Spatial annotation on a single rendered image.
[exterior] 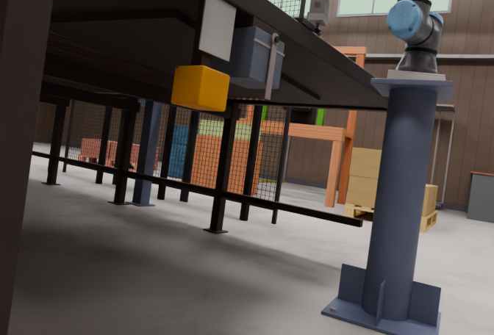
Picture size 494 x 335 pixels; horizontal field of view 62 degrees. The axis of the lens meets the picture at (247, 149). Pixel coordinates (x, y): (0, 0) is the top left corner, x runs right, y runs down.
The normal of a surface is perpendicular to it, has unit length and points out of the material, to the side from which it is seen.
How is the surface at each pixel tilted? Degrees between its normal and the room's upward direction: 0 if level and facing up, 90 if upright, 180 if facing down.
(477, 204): 90
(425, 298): 90
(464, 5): 90
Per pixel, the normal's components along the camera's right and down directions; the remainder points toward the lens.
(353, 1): -0.46, -0.07
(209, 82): 0.81, 0.11
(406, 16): -0.72, 0.04
